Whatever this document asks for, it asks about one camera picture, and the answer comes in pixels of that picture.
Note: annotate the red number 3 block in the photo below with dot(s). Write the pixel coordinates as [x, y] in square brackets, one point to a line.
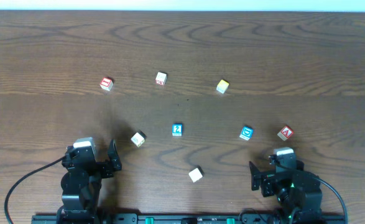
[161, 78]

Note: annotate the blue number 2 block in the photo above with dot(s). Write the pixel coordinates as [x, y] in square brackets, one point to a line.
[177, 129]

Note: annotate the yellow top wooden block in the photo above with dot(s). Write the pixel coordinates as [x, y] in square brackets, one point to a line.
[222, 86]

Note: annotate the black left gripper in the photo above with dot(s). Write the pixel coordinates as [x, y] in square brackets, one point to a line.
[104, 168]

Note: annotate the blue picture block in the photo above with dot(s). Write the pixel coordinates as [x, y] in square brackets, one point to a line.
[246, 133]

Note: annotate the red letter I block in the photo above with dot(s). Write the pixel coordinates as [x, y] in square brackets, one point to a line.
[106, 84]

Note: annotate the wooden letter K block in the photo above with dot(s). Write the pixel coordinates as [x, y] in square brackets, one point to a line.
[138, 138]

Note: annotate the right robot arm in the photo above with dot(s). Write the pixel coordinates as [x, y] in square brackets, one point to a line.
[297, 191]

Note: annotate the plain wooden block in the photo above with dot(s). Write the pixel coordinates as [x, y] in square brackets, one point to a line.
[195, 174]

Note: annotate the red letter A block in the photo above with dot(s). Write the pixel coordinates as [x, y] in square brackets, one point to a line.
[285, 133]

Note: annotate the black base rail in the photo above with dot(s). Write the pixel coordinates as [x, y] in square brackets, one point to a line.
[132, 218]

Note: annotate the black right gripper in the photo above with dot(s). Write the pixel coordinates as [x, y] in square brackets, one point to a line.
[265, 180]

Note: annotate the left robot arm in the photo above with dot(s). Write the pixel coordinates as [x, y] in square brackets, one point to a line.
[82, 183]

